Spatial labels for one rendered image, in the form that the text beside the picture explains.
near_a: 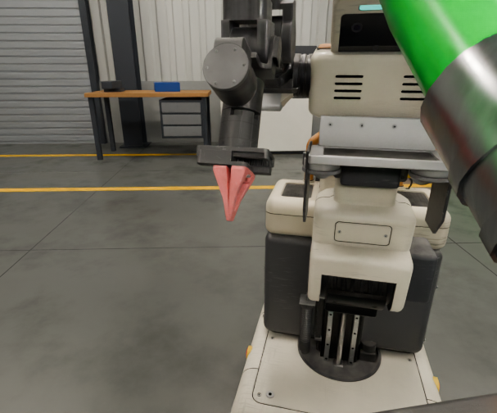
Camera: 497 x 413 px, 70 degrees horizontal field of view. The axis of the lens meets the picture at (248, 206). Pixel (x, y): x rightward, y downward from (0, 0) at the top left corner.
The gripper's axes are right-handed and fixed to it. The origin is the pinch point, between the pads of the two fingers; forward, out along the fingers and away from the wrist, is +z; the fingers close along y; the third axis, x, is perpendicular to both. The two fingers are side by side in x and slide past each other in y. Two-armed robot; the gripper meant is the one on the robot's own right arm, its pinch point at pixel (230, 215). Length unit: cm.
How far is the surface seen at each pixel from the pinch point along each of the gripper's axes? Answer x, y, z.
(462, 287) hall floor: 183, 93, 22
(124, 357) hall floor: 98, -68, 63
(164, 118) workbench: 377, -210, -135
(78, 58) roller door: 413, -388, -237
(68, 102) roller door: 436, -414, -174
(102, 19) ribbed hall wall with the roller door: 408, -349, -297
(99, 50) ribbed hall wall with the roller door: 422, -358, -255
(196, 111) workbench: 383, -169, -148
